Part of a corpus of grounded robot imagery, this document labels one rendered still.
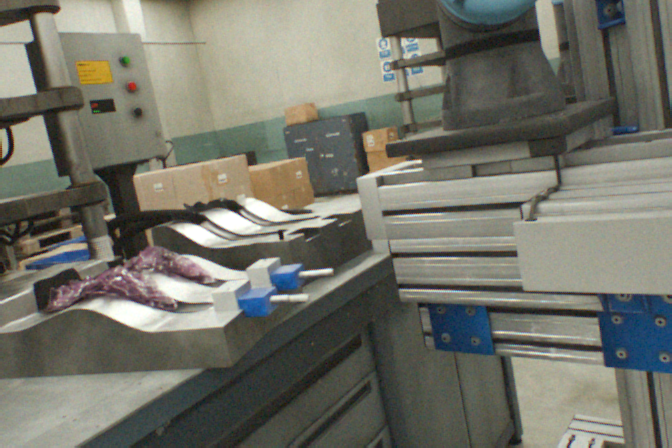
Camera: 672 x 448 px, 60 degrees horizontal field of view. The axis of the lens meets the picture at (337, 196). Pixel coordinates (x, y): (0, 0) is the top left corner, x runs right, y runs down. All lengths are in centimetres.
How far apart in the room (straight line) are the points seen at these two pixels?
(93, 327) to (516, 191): 58
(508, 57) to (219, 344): 49
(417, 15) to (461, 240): 452
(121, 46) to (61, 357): 121
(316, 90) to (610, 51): 817
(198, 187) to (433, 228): 439
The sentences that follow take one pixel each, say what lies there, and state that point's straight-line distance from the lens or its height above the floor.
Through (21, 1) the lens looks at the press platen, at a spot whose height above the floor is 151.
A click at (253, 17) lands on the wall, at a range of 971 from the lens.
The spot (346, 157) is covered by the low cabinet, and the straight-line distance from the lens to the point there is 820.
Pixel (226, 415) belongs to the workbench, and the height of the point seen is 69.
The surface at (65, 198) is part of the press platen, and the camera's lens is 162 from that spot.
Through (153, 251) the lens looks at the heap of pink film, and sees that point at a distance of 101.
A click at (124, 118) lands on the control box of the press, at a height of 121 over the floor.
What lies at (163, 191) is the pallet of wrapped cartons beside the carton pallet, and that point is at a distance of 538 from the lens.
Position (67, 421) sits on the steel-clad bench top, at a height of 80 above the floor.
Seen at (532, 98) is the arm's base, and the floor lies 106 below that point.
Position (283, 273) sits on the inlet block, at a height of 87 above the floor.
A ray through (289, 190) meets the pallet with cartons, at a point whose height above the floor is 45.
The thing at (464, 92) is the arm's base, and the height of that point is 108.
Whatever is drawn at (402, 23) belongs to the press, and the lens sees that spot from 527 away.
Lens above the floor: 108
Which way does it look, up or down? 7 degrees down
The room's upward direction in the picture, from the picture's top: 11 degrees counter-clockwise
